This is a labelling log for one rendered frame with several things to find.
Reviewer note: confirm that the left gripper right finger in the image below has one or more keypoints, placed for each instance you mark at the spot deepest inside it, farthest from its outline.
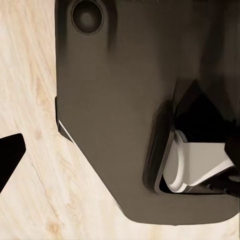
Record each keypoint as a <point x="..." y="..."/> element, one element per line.
<point x="232" y="149"/>

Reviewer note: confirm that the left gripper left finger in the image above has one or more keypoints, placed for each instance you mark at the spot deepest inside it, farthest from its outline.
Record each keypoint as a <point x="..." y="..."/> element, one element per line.
<point x="12" y="149"/>

